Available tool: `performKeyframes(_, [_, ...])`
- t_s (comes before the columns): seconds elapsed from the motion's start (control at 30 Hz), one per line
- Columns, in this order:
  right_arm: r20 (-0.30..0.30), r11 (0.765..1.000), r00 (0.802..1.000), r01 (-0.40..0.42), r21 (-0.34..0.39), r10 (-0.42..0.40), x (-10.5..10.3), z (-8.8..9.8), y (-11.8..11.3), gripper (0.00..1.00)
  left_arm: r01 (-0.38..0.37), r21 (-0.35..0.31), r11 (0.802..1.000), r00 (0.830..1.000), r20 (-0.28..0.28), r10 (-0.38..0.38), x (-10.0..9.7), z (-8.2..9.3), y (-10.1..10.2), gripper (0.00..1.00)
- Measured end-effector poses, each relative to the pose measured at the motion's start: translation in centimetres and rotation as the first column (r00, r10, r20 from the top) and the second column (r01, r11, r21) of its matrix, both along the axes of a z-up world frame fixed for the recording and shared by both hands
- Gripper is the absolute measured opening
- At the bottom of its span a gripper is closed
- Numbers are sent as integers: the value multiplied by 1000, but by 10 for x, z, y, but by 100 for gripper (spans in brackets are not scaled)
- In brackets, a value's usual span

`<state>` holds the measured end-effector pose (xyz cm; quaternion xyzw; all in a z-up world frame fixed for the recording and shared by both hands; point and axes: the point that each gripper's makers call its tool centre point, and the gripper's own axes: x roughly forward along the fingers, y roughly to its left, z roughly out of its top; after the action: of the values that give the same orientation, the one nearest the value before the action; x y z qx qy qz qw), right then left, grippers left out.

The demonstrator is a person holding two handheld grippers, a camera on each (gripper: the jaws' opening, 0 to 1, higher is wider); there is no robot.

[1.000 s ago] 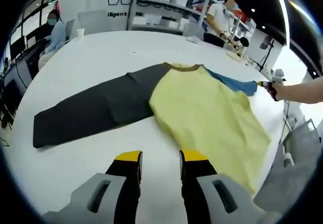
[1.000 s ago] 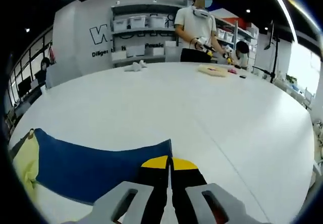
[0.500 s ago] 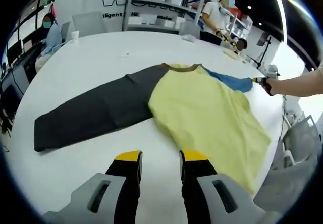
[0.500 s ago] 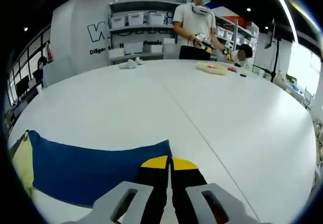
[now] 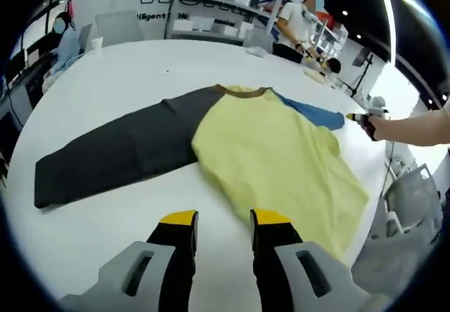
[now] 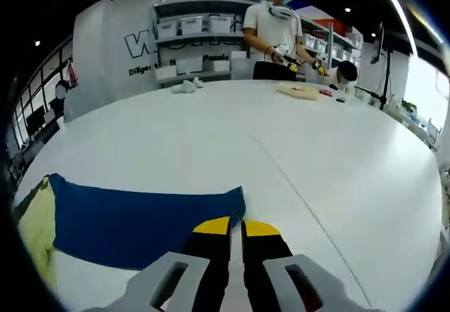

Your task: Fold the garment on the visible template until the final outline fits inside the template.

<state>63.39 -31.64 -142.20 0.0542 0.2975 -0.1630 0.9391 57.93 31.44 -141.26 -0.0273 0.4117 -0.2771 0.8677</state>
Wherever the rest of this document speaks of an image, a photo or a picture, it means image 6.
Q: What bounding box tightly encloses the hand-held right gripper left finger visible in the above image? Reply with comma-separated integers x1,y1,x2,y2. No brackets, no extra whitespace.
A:
89,216,232,312

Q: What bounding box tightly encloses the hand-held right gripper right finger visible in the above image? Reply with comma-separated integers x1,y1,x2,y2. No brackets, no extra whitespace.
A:
240,220,384,312

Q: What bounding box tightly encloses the yellow blue grey garment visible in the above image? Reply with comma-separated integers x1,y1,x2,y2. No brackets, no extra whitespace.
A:
13,173,247,292

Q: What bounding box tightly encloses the red hanging garment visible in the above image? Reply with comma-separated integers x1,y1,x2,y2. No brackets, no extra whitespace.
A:
68,62,79,89

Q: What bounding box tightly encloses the cream folded cloth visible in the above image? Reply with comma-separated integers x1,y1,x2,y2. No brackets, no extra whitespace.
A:
275,82,319,102

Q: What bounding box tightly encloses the white crumpled cloth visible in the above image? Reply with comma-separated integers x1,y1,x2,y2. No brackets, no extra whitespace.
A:
171,77,205,94

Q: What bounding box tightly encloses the white storage box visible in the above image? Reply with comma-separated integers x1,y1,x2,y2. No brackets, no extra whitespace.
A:
203,60,231,72
175,57,203,74
154,64,176,81

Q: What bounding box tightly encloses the green plant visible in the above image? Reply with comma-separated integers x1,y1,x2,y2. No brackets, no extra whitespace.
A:
400,99,419,115

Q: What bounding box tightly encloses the black desk monitor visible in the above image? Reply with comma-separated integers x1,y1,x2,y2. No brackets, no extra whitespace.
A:
26,110,46,137

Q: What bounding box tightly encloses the grey metal shelf rack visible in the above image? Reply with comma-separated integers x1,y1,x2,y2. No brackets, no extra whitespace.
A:
153,0,254,90

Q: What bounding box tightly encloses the black tripod stand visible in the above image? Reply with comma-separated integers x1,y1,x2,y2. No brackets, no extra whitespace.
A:
354,20,397,111

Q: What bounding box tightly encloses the white shelf rack with bins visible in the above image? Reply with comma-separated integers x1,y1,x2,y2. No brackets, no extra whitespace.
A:
298,13,365,70

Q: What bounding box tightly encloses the white lidded storage bin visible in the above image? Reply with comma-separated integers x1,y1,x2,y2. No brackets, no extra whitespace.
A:
179,15,205,34
207,13,233,34
156,20,179,39

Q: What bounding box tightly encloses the ceiling light strip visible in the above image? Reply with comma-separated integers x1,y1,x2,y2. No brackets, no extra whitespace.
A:
372,0,419,60

